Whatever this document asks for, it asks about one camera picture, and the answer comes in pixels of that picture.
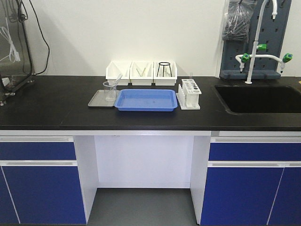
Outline large clear test tube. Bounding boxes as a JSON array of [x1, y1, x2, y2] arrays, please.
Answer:
[[113, 74, 123, 86]]

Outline white test tube rack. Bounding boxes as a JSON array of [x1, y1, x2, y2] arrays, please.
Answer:
[[176, 79, 202, 110]]

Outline grey pegboard drying rack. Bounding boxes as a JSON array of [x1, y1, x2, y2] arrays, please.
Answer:
[[219, 0, 292, 80]]

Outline blue plastic tray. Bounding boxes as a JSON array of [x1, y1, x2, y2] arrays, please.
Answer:
[[114, 89, 178, 112]]

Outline middle white storage bin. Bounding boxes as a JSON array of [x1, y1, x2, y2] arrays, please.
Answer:
[[130, 61, 154, 86]]

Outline white storage bin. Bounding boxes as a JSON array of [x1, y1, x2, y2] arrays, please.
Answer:
[[130, 61, 154, 86], [153, 61, 177, 86], [105, 61, 132, 86]]

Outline right white storage bin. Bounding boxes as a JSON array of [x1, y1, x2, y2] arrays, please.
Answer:
[[153, 61, 177, 86]]

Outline clear glass beaker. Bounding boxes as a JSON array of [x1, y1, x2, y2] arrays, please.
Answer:
[[103, 81, 117, 102]]

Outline left white storage bin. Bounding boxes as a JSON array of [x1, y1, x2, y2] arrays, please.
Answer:
[[105, 61, 132, 86]]

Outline black lab sink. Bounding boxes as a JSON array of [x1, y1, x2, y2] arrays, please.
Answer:
[[214, 85, 301, 114]]

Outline white lab faucet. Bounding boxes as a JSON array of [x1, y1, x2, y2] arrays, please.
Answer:
[[235, 0, 293, 84]]

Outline plastic bag of pegs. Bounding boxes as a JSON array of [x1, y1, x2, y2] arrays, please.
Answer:
[[222, 0, 257, 42]]

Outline black wire tripod stand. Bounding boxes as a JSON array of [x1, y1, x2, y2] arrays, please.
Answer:
[[157, 62, 172, 77]]

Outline black hanging cable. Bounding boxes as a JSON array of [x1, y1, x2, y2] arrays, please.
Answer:
[[28, 0, 50, 76]]

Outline white cable bundle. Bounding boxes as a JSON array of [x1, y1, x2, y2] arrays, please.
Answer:
[[0, 26, 21, 63]]

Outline black metal frame stand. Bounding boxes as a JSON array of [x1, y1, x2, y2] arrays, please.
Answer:
[[0, 0, 34, 96]]

